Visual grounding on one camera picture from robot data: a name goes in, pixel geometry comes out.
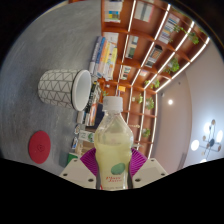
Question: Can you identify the flat round red coaster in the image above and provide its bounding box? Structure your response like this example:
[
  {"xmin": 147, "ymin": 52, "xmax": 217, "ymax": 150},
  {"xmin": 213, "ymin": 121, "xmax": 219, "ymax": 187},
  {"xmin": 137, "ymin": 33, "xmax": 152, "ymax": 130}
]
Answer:
[{"xmin": 28, "ymin": 130, "xmax": 52, "ymax": 165}]

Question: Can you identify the ceiling lamp with round lights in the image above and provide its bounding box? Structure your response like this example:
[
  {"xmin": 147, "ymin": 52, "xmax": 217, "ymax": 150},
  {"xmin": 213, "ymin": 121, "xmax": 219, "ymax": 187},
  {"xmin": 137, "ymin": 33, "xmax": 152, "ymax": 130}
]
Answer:
[{"xmin": 190, "ymin": 118, "xmax": 224, "ymax": 164}]

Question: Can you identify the dark stack of books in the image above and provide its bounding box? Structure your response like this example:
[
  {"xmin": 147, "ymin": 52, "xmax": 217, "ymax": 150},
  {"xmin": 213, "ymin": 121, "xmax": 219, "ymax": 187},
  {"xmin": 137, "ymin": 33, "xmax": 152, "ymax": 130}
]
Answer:
[{"xmin": 83, "ymin": 81, "xmax": 103, "ymax": 127}]

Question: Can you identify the tall green and white carton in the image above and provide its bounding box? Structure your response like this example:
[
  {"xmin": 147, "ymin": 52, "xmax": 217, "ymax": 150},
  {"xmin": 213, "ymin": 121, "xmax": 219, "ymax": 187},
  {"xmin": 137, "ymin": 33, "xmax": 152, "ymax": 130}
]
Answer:
[{"xmin": 78, "ymin": 129, "xmax": 96, "ymax": 144}]

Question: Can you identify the clear bottle with yellow drink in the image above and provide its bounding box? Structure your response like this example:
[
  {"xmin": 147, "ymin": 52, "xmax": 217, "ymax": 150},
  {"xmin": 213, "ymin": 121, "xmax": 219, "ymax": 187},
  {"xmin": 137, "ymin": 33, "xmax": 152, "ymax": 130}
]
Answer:
[{"xmin": 93, "ymin": 95, "xmax": 135, "ymax": 191}]

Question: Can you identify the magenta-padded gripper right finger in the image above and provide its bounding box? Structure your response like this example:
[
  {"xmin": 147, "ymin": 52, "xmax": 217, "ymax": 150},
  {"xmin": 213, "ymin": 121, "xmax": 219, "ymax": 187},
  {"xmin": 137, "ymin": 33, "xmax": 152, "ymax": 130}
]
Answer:
[{"xmin": 129, "ymin": 147, "xmax": 169, "ymax": 190}]

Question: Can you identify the white cup with triangle pattern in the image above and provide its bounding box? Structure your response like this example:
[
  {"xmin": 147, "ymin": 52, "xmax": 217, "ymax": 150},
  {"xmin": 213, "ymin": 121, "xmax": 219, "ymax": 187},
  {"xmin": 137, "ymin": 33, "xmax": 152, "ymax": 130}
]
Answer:
[{"xmin": 37, "ymin": 68, "xmax": 93, "ymax": 112}]

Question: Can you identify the wooden shelf unit with books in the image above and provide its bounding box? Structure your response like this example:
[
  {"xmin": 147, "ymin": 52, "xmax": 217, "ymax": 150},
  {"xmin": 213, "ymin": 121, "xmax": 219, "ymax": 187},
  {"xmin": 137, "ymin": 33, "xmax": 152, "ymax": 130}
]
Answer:
[{"xmin": 99, "ymin": 0, "xmax": 212, "ymax": 161}]

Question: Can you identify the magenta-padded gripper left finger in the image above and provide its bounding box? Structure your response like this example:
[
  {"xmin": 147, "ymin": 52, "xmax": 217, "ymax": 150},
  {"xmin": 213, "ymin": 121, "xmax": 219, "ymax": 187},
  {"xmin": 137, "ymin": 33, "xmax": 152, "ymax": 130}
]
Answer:
[{"xmin": 59, "ymin": 148, "xmax": 99, "ymax": 190}]

